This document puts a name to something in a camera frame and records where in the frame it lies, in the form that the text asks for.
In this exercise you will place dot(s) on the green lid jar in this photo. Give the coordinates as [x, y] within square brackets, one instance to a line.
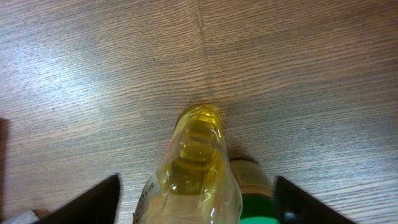
[257, 193]

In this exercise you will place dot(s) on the yellow Vim liquid bottle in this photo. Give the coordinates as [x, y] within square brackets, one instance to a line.
[194, 182]

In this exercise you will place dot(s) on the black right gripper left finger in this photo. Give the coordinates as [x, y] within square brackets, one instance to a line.
[97, 205]

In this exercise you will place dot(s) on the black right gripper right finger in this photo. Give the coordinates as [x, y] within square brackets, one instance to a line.
[295, 206]

